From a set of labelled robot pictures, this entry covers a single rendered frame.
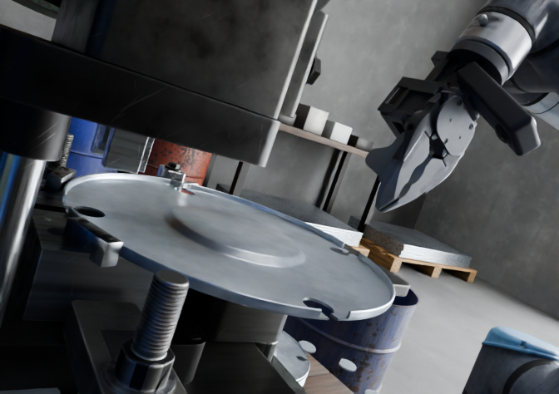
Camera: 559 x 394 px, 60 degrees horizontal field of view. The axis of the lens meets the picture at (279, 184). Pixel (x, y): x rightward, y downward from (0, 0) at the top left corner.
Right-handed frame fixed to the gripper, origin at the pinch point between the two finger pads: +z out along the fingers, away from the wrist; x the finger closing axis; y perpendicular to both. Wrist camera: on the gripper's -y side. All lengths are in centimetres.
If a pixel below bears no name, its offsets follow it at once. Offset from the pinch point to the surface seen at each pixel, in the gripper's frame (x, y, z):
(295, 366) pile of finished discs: -52, 37, 27
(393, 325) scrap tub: -93, 49, 4
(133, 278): 22.3, -6.0, 19.1
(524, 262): -418, 178, -140
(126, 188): 19.2, 10.4, 15.9
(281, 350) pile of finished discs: -52, 43, 27
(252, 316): 9.8, -3.9, 17.3
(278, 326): 6.7, -4.0, 16.8
